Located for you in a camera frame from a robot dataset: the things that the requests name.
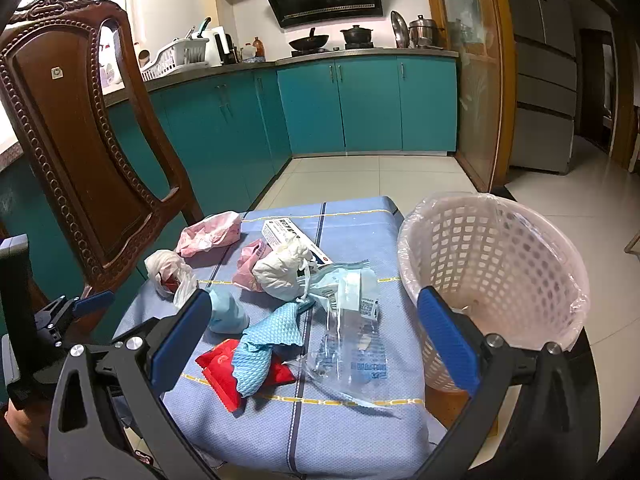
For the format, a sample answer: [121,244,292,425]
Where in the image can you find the blue mesh cloth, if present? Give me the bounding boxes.
[231,301,313,398]

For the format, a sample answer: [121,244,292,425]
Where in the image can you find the white dish rack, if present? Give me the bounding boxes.
[139,37,211,82]

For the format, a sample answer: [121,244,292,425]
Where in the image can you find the teal white plastic package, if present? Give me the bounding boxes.
[300,260,381,321]

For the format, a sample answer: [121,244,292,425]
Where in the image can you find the red packet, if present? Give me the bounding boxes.
[195,338,296,413]

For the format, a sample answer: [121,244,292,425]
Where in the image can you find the pink wrapper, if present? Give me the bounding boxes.
[174,211,242,258]
[232,239,273,292]

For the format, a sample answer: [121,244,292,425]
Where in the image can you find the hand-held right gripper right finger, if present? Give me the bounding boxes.
[415,286,601,480]

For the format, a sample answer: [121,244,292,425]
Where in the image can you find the black cooking pot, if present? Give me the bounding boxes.
[340,25,376,50]

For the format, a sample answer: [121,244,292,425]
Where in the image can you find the wooden glass door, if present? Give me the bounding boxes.
[420,0,516,193]

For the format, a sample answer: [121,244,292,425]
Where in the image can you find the grey refrigerator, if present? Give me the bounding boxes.
[502,0,576,176]

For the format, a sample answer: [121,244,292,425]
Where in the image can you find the white cardboard box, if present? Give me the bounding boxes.
[261,217,333,267]

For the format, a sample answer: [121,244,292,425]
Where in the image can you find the light blue face mask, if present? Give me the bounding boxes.
[206,287,250,333]

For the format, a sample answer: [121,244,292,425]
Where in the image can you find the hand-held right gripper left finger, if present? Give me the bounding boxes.
[47,289,221,480]

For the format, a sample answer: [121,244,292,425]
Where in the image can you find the white electric kettle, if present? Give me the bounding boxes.
[200,26,228,66]

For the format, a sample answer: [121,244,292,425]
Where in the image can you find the white tissue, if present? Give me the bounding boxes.
[251,242,315,297]

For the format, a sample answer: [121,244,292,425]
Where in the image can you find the steel pot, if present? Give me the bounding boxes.
[408,15,446,50]

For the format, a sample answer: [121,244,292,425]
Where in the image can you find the carved wooden chair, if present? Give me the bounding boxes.
[0,0,203,341]

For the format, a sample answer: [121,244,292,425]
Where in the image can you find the steel pot lid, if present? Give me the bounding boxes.
[390,10,410,48]

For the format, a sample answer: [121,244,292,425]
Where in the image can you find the black wok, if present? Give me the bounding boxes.
[288,27,331,52]

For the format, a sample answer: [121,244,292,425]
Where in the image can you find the clear plastic bag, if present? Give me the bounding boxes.
[295,305,396,411]

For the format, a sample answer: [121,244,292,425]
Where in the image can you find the white plastic bag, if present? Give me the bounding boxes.
[145,249,198,308]

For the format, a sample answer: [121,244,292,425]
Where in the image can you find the teal kitchen cabinets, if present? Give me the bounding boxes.
[0,55,458,261]

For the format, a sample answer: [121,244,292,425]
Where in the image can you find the gas stove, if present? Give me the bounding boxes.
[290,46,386,58]

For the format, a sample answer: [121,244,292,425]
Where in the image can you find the blue striped table cloth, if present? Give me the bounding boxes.
[112,195,451,478]

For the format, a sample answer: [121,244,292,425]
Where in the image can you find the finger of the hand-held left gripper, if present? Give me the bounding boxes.
[33,290,116,347]

